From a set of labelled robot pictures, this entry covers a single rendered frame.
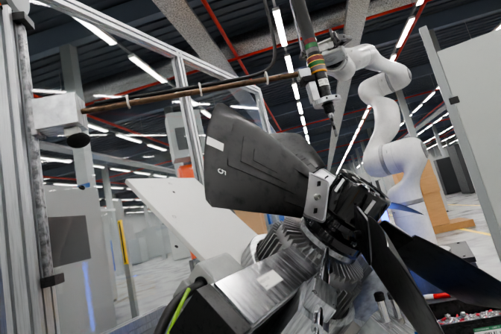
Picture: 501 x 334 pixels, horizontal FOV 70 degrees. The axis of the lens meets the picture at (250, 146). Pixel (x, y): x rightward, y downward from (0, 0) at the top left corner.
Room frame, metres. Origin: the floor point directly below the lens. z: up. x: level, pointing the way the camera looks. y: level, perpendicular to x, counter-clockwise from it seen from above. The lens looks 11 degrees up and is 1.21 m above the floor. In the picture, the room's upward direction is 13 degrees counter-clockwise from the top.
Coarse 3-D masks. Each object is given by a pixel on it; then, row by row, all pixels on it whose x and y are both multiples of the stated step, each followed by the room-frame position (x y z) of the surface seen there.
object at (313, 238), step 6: (300, 222) 0.79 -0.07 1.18; (306, 228) 0.76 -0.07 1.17; (306, 234) 0.75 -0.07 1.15; (312, 234) 0.74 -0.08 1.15; (312, 240) 0.74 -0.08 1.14; (318, 240) 0.74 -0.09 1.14; (318, 246) 0.74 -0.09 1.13; (324, 246) 0.74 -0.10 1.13; (330, 246) 0.75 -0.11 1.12; (330, 252) 0.74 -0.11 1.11; (336, 252) 0.74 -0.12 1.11; (336, 258) 0.74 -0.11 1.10; (342, 258) 0.74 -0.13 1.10; (348, 258) 0.75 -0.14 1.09; (354, 258) 0.77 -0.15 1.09
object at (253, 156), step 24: (216, 120) 0.61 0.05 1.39; (240, 120) 0.65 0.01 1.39; (240, 144) 0.62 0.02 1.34; (264, 144) 0.66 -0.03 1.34; (240, 168) 0.60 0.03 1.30; (264, 168) 0.64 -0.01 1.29; (288, 168) 0.68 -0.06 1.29; (216, 192) 0.56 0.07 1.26; (240, 192) 0.59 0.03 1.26; (264, 192) 0.63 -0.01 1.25; (288, 192) 0.67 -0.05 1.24
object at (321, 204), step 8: (312, 176) 0.72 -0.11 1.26; (312, 184) 0.72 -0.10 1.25; (328, 184) 0.74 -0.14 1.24; (312, 192) 0.72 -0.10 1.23; (320, 192) 0.73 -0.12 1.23; (328, 192) 0.74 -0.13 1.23; (312, 200) 0.72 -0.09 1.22; (320, 200) 0.73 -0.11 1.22; (304, 208) 0.70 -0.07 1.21; (312, 208) 0.71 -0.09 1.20; (320, 208) 0.73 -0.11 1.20; (312, 216) 0.71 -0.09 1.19; (320, 216) 0.72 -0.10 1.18
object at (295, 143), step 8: (272, 136) 0.98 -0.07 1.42; (280, 136) 0.98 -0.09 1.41; (288, 136) 0.99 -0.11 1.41; (296, 136) 0.99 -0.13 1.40; (288, 144) 0.94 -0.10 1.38; (296, 144) 0.94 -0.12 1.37; (304, 144) 0.94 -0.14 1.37; (296, 152) 0.90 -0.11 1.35; (304, 152) 0.90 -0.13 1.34; (312, 152) 0.90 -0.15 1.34; (304, 160) 0.88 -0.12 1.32; (312, 160) 0.87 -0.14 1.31; (320, 160) 0.87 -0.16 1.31; (312, 168) 0.85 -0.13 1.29; (320, 168) 0.85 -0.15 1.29
